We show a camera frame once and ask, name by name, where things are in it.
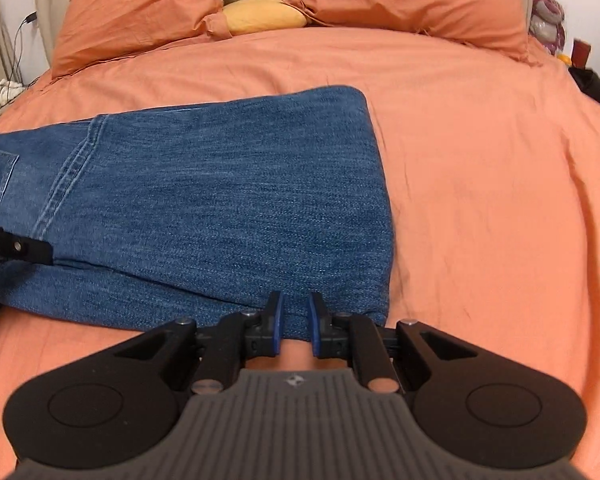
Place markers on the orange duvet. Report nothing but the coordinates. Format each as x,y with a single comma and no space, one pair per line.
480,185

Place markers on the black charger plug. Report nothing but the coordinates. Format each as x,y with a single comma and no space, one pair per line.
30,17

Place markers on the white crumpled cloth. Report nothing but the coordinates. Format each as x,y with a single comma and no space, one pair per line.
5,95

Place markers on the orange fruit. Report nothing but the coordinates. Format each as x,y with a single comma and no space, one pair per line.
564,59

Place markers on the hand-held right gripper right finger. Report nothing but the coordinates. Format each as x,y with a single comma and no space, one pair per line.
314,325

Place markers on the orange embroidered pillow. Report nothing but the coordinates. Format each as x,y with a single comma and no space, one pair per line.
140,15
405,0

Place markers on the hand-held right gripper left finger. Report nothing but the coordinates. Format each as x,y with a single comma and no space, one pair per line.
278,325

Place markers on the pink plush bear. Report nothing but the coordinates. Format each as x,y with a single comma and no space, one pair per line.
547,20

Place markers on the small yellow pillow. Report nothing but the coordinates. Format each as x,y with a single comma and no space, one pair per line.
262,17

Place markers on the red cup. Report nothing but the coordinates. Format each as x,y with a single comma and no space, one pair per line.
581,54

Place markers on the blue denim pants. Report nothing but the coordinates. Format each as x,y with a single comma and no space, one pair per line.
205,200

